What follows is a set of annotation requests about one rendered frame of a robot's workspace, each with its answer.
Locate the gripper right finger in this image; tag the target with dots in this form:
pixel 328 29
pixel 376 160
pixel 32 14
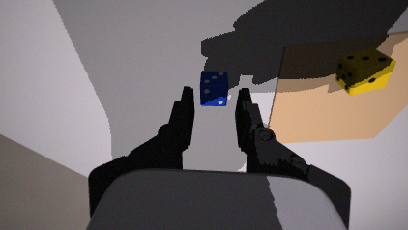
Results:
pixel 266 155

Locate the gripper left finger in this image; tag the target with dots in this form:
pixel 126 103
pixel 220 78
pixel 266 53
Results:
pixel 162 151

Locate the tan flat square mat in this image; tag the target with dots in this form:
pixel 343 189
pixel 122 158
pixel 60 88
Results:
pixel 310 106

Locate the blue die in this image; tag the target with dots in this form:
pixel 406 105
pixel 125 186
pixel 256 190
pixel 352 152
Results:
pixel 213 88

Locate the yellow die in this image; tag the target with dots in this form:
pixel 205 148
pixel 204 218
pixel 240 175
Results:
pixel 364 71

